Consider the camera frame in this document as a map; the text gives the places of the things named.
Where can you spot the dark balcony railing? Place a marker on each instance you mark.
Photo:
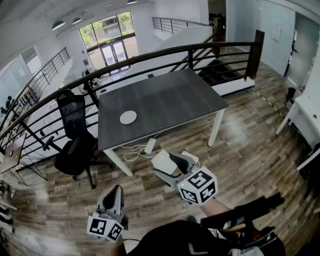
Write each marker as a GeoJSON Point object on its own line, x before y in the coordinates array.
{"type": "Point", "coordinates": [53, 63]}
{"type": "Point", "coordinates": [172, 26]}

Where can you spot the small black phone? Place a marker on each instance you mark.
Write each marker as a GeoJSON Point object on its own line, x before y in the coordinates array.
{"type": "Point", "coordinates": [11, 153]}

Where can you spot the person's left forearm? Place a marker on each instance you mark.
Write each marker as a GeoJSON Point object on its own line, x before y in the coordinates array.
{"type": "Point", "coordinates": [116, 250]}

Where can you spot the dark curved metal railing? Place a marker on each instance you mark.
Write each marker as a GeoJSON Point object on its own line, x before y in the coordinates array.
{"type": "Point", "coordinates": [257, 55]}

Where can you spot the yellow black floor tape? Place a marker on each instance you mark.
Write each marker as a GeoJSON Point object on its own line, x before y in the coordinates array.
{"type": "Point", "coordinates": [271, 105]}

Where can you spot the black mesh office chair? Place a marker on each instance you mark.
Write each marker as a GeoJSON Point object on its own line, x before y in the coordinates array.
{"type": "Point", "coordinates": [72, 112]}

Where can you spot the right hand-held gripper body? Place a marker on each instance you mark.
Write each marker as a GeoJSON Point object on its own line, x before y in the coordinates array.
{"type": "Point", "coordinates": [197, 186]}

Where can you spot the person's black clothing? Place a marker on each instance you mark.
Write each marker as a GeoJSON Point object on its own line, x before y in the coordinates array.
{"type": "Point", "coordinates": [170, 240]}

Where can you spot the white square object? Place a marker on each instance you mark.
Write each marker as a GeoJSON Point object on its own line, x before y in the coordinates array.
{"type": "Point", "coordinates": [162, 161]}

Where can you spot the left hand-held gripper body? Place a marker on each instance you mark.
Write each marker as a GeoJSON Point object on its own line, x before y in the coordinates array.
{"type": "Point", "coordinates": [97, 226]}

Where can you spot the small wooden hairpin-leg desk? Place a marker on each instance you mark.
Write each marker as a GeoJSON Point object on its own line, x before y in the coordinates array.
{"type": "Point", "coordinates": [16, 162]}

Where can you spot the dark grey table white legs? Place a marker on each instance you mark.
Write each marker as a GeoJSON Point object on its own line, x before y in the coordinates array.
{"type": "Point", "coordinates": [162, 100]}

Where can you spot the white round plate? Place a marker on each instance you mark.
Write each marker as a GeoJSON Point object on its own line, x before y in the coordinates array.
{"type": "Point", "coordinates": [128, 117]}

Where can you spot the dark staircase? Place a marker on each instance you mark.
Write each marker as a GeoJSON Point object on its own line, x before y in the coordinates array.
{"type": "Point", "coordinates": [220, 72]}

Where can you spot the white desk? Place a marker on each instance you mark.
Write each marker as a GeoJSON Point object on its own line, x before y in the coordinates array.
{"type": "Point", "coordinates": [307, 105]}

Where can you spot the glass entrance front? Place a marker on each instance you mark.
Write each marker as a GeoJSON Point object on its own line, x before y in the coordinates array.
{"type": "Point", "coordinates": [113, 53]}

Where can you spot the person's right forearm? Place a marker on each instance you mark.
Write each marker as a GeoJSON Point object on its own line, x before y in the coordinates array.
{"type": "Point", "coordinates": [216, 207]}

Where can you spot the dome pendant lamp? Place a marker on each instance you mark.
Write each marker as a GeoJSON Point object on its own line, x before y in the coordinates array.
{"type": "Point", "coordinates": [58, 25]}
{"type": "Point", "coordinates": [77, 21]}
{"type": "Point", "coordinates": [131, 2]}

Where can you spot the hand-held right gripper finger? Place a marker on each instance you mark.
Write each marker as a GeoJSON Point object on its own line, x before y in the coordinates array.
{"type": "Point", "coordinates": [166, 178]}
{"type": "Point", "coordinates": [182, 163]}

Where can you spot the person's dark shoe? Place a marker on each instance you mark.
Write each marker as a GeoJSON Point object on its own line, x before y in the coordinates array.
{"type": "Point", "coordinates": [191, 219]}

